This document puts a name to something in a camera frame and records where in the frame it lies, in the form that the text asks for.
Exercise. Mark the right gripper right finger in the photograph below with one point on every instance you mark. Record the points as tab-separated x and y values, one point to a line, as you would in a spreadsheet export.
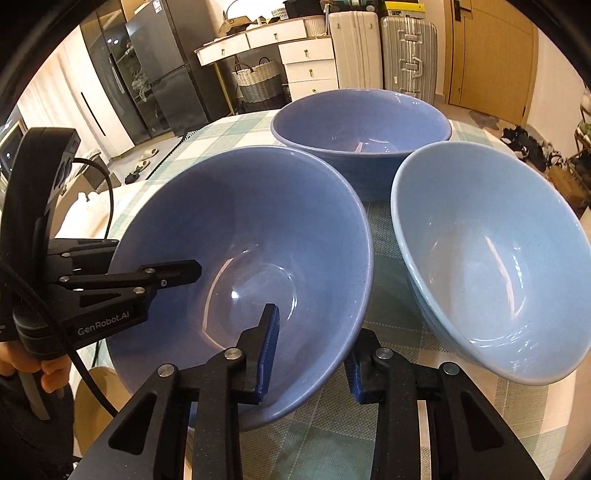
468	438

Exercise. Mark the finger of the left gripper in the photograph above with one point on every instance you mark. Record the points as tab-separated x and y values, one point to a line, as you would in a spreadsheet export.
162	275

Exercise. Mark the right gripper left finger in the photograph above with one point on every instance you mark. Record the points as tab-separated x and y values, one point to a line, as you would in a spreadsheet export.
194	408

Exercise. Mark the beige plate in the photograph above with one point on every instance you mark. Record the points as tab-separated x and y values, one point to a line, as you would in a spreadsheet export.
90	418

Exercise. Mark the dark blue bowl front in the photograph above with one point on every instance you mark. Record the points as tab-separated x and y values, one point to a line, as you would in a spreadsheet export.
268	225

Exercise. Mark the dark blue bowl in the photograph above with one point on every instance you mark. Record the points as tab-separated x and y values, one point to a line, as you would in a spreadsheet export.
268	225
365	134

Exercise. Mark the light blue bowl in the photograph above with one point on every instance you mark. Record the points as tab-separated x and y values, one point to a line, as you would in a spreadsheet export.
497	260

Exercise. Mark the person left hand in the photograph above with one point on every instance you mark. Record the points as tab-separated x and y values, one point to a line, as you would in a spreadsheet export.
15	358

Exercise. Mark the teal checkered tablecloth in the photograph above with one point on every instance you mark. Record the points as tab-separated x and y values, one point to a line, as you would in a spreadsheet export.
332	436

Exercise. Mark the glass door wardrobe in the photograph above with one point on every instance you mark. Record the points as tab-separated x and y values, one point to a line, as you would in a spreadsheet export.
120	73

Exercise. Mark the woven laundry basket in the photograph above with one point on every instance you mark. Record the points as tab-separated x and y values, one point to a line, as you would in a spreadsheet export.
261	85

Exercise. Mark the black refrigerator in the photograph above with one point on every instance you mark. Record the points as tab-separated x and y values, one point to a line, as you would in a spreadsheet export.
165	35

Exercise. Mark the white drawer cabinet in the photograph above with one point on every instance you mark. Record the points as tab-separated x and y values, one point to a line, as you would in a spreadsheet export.
310	67

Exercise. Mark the white dressing desk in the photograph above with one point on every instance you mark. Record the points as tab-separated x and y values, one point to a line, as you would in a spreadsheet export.
256	45

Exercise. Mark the beige suitcase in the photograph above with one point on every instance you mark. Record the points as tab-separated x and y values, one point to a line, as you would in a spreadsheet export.
358	49

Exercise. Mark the silver suitcase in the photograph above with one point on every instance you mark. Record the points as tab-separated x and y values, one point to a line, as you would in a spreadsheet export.
410	56

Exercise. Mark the wooden door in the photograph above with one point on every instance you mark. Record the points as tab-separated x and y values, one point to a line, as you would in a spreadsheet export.
491	58

